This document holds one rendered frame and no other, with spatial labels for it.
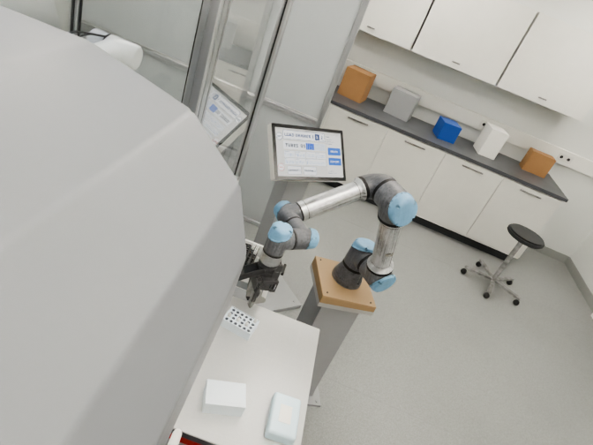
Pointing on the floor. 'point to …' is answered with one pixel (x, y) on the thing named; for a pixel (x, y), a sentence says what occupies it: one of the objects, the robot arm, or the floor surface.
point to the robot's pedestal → (337, 327)
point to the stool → (524, 236)
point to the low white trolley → (252, 378)
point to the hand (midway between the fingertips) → (247, 301)
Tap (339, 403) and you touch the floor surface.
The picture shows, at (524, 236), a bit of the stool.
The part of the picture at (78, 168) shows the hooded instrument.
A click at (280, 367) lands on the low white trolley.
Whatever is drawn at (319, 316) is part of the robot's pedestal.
